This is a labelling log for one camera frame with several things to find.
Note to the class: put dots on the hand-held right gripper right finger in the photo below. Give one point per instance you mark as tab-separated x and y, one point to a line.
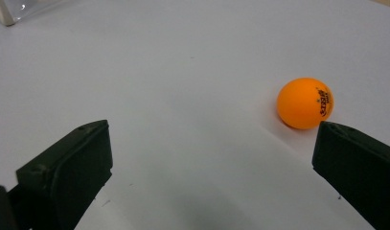
358	169

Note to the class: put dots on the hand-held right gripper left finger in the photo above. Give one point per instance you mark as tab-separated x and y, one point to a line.
74	169

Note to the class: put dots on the orange table tennis ball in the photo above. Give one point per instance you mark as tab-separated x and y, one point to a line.
302	103

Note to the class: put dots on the clear plastic box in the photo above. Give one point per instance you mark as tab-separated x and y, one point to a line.
10	9

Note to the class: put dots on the wooden table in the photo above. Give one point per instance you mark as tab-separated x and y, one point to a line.
387	2

